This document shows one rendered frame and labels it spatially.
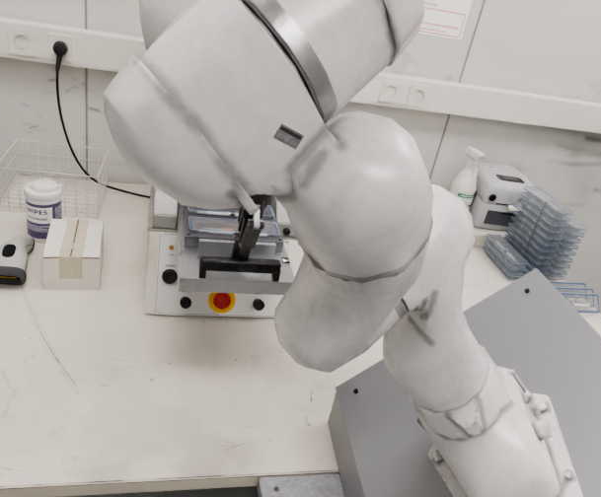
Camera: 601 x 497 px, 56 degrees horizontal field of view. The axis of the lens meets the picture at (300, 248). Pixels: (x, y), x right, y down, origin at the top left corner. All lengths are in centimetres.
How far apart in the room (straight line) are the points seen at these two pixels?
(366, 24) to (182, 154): 13
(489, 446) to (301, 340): 28
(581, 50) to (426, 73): 56
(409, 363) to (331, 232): 34
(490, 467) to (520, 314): 31
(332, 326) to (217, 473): 51
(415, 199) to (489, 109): 174
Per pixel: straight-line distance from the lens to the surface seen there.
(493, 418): 75
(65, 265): 136
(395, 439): 93
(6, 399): 115
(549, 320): 95
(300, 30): 33
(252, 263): 104
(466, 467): 76
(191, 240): 113
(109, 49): 179
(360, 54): 35
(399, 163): 36
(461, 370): 69
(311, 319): 57
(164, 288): 130
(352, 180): 35
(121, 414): 109
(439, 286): 62
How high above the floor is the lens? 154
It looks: 28 degrees down
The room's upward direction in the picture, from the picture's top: 11 degrees clockwise
